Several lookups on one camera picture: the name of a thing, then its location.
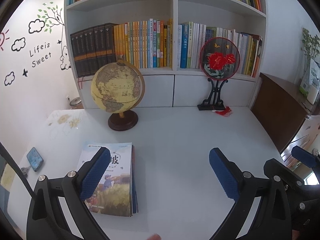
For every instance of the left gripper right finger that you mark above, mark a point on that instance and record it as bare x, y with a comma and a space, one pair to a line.
243, 188

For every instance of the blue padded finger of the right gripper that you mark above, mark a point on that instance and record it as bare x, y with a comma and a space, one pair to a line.
304, 156

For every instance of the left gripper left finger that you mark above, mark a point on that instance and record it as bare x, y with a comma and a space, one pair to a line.
46, 219

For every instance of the stack of organized books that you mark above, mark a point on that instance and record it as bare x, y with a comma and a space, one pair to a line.
115, 194

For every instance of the smartphone with keys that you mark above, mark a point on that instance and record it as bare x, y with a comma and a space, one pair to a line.
33, 161

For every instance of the brown wooden cabinet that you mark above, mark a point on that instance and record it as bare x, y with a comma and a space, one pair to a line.
285, 113

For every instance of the potted green plant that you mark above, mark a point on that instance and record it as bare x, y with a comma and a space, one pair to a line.
309, 85

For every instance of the red tassel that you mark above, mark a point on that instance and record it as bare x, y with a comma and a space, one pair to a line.
226, 112

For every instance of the yellow desk globe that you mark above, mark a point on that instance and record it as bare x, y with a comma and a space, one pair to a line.
117, 88

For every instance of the embroidered round fan stand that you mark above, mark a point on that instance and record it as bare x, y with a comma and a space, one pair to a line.
219, 60

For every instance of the black book set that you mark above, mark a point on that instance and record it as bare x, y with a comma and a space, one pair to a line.
93, 48

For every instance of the orange yellow book row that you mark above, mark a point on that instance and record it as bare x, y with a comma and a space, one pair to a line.
145, 44

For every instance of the white blue book row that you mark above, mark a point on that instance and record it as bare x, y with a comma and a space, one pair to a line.
192, 36

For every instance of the white bookshelf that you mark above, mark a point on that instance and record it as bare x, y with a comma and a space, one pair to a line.
172, 87

